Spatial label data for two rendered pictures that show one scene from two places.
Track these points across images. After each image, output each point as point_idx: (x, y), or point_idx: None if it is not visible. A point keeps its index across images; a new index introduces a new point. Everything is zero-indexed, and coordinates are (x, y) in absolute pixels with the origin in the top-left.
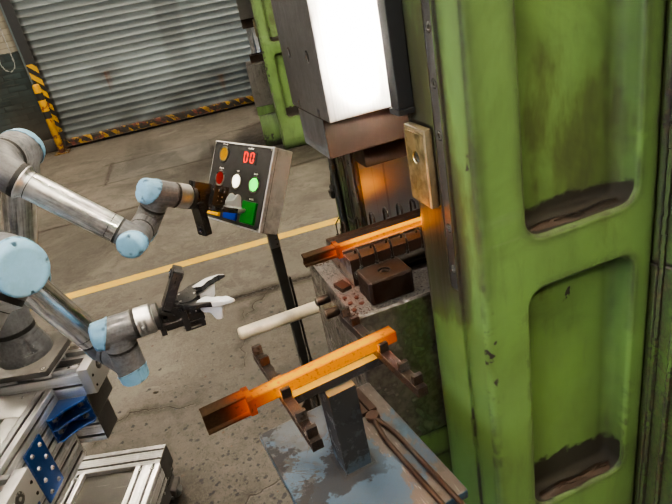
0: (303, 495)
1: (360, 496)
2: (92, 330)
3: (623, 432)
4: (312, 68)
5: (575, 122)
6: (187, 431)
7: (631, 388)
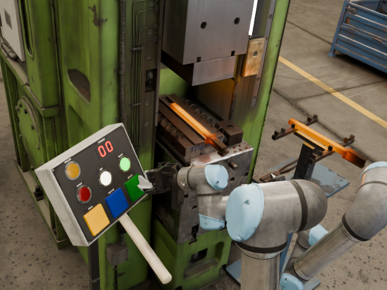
0: (325, 192)
1: (318, 176)
2: (327, 231)
3: None
4: (241, 26)
5: None
6: None
7: None
